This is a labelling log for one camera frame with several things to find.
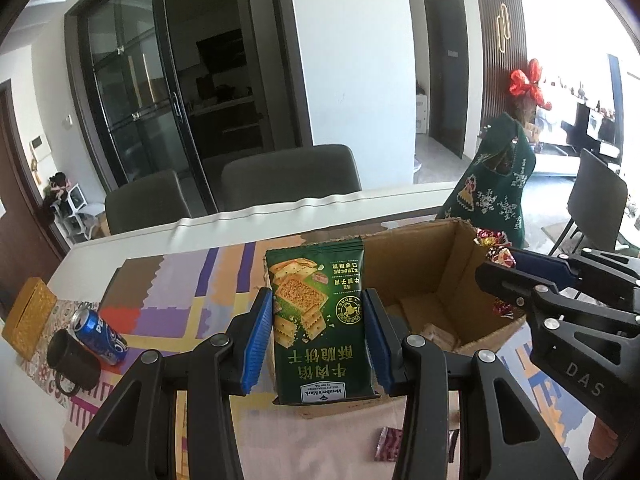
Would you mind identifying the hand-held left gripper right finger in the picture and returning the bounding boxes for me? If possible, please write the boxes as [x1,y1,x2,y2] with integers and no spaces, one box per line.
[362,287,581,480]

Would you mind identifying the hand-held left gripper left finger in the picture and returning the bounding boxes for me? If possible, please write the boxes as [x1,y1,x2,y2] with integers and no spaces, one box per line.
[56,287,275,480]

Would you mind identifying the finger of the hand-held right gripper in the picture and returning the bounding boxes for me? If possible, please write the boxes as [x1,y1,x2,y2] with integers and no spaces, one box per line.
[475,260,640,431]
[507,246,640,311]

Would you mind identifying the green cracker packet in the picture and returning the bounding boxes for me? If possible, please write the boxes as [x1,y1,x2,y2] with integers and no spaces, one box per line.
[264,237,382,406]

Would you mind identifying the cardboard box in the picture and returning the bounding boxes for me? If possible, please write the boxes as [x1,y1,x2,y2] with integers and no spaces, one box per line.
[260,217,528,421]

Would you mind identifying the dark side chair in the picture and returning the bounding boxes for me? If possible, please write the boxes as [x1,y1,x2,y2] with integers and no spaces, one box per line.
[550,149,630,256]

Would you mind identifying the green knitted festive bag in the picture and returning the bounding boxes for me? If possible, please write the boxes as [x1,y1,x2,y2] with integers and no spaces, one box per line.
[435,112,537,250]

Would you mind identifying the colourful patchwork table mat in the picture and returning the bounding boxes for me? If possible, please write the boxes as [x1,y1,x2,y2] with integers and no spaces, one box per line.
[30,245,616,480]

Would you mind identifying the red striped candy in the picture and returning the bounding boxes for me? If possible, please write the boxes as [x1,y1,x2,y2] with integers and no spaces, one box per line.
[375,426,403,462]

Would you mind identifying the black piano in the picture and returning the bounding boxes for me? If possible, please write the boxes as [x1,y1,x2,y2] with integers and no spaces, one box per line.
[565,102,618,156]

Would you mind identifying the blue soda can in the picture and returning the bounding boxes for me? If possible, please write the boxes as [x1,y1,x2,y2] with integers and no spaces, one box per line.
[70,307,128,366]

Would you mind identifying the grey dining chair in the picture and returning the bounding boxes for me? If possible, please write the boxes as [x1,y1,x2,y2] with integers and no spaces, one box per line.
[220,144,363,211]
[104,170,193,236]

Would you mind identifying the red foil bow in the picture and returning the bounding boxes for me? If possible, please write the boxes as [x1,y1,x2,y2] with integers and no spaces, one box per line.
[509,58,553,110]

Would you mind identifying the black mug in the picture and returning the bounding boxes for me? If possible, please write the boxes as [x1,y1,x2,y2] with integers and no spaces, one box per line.
[46,329,103,408]

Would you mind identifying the white hallway cabinet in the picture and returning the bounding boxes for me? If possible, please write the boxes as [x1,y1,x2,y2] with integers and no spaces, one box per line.
[415,92,430,135]

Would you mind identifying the floral table runner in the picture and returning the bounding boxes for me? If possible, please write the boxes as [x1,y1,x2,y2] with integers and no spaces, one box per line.
[15,297,131,411]

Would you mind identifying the dark interior door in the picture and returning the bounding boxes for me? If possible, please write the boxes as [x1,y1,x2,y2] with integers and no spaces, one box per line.
[424,0,471,161]

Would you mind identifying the white small shelf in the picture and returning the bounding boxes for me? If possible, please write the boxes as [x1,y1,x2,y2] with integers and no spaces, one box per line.
[50,185,101,246]

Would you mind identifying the yellow woven box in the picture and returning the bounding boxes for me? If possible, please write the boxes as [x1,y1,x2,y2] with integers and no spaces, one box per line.
[1,277,57,361]

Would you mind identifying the dark stuffed toy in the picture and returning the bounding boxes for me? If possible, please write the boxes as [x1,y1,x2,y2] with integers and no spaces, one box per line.
[42,172,71,221]

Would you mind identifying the brown wooden door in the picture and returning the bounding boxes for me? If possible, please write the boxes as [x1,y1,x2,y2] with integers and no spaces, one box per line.
[0,80,66,301]

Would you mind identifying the sliding glass door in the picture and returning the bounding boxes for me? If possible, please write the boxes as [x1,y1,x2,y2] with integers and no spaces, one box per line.
[65,0,221,213]

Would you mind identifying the black range hood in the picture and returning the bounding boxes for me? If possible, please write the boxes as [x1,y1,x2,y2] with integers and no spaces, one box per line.
[196,30,246,71]

